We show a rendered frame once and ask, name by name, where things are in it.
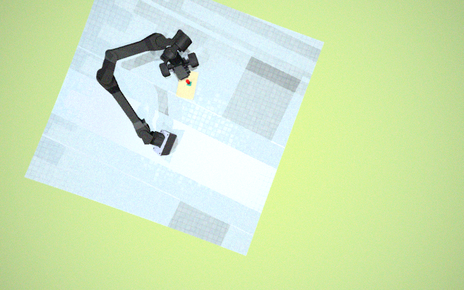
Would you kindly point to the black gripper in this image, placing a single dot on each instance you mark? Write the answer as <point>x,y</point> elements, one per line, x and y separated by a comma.
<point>192,61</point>

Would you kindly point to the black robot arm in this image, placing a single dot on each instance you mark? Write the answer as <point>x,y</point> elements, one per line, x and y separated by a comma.
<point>154,42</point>

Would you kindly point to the pale yellow circuit board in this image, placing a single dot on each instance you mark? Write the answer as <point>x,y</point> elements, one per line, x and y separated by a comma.
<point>186,87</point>

